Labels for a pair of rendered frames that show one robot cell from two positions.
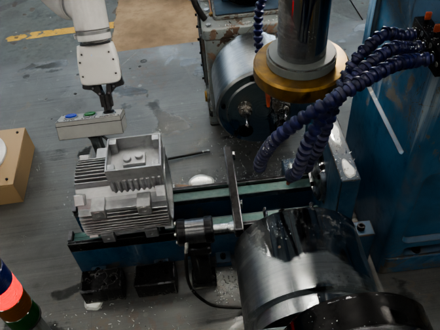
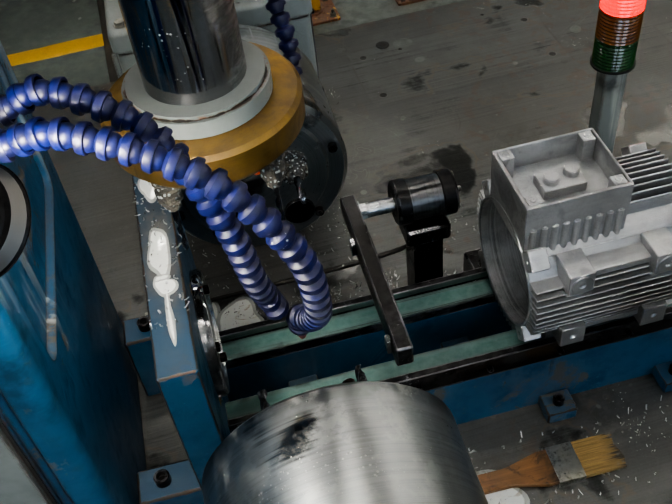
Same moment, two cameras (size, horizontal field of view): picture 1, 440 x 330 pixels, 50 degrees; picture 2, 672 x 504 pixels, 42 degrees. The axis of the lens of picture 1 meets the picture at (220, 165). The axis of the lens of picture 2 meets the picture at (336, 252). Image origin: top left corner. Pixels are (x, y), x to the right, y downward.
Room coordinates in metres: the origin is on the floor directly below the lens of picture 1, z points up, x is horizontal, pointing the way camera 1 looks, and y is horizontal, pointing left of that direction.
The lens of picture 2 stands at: (1.38, -0.16, 1.78)
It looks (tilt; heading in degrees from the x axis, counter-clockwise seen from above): 46 degrees down; 172
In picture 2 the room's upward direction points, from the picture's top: 7 degrees counter-clockwise
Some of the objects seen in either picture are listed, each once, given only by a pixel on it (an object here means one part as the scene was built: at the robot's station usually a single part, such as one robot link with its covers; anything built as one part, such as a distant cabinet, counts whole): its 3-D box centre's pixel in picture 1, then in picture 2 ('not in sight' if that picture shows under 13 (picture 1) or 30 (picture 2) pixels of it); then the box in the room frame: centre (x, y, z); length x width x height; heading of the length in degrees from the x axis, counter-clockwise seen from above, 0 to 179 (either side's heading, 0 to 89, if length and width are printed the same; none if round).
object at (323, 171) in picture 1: (315, 169); (211, 332); (0.74, -0.22, 1.02); 0.15 x 0.02 x 0.15; 1
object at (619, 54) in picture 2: (19, 311); (614, 48); (0.43, 0.40, 1.05); 0.06 x 0.06 x 0.04
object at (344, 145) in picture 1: (339, 178); (165, 367); (0.74, -0.29, 0.97); 0.30 x 0.11 x 0.34; 1
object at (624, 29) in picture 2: (10, 301); (619, 20); (0.43, 0.40, 1.10); 0.06 x 0.06 x 0.04
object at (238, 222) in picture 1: (232, 188); (375, 273); (0.71, -0.02, 1.01); 0.26 x 0.04 x 0.03; 1
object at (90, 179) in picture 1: (127, 191); (581, 241); (0.73, 0.23, 1.01); 0.20 x 0.19 x 0.19; 91
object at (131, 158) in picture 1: (136, 162); (557, 191); (0.73, 0.19, 1.11); 0.12 x 0.11 x 0.07; 91
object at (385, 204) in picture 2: (218, 228); (385, 205); (0.60, 0.02, 1.01); 0.08 x 0.02 x 0.02; 91
